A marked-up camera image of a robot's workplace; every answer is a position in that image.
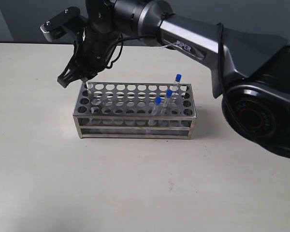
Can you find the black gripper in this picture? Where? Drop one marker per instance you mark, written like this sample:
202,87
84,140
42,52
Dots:
93,53

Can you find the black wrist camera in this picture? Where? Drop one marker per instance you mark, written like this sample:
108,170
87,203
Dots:
69,21

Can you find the steel test tube rack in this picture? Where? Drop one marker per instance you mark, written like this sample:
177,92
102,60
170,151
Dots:
122,110

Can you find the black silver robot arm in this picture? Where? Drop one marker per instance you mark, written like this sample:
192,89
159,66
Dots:
251,72

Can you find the blue capped test tube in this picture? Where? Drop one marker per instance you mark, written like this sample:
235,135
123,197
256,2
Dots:
155,110
89,86
166,101
176,83

